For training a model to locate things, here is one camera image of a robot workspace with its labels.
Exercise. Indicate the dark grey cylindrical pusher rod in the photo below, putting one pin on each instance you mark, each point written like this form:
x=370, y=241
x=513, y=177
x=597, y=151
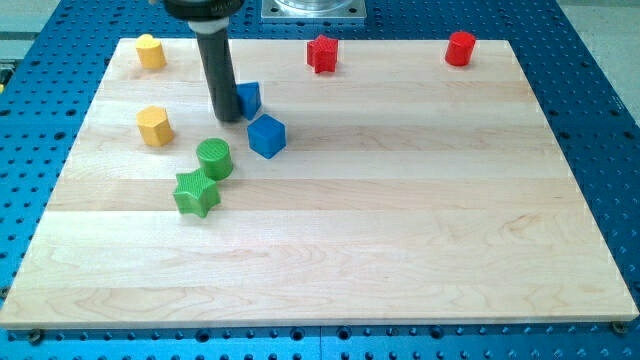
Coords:
x=218, y=68

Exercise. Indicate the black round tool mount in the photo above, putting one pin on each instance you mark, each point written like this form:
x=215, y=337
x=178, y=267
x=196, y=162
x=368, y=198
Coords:
x=203, y=15

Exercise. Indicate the yellow hexagon block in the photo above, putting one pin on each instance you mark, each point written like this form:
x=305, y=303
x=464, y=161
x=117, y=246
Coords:
x=154, y=126

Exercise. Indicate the blue triangle block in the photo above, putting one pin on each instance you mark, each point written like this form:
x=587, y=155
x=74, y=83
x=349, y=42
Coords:
x=249, y=99

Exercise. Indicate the yellow heart block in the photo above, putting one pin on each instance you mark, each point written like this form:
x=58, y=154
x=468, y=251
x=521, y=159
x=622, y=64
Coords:
x=150, y=52

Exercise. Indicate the blue cube block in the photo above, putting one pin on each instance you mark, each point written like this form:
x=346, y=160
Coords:
x=267, y=136

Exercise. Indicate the red star block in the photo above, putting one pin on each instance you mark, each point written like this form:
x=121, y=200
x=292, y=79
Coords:
x=322, y=54

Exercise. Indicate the green cylinder block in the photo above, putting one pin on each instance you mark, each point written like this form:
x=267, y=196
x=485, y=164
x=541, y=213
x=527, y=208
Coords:
x=215, y=158

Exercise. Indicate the green star block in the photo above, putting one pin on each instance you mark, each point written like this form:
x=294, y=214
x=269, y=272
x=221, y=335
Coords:
x=195, y=193

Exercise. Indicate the light wooden board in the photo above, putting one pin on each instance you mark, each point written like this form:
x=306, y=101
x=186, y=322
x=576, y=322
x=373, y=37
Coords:
x=409, y=192

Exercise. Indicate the red cylinder block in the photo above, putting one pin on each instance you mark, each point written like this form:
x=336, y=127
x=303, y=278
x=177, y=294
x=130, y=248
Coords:
x=460, y=48

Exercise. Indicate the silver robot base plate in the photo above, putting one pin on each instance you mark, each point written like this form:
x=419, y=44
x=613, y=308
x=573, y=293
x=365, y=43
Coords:
x=285, y=10

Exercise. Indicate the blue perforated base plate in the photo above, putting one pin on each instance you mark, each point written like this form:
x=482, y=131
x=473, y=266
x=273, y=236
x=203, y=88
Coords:
x=51, y=90

